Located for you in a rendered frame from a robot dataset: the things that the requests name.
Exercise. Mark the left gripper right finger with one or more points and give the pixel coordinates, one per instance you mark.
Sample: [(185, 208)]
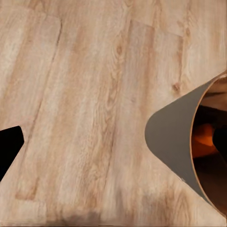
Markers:
[(220, 140)]

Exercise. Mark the trash can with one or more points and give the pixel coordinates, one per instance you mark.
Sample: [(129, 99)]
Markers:
[(168, 135)]

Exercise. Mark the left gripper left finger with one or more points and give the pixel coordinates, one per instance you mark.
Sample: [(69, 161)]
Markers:
[(11, 141)]

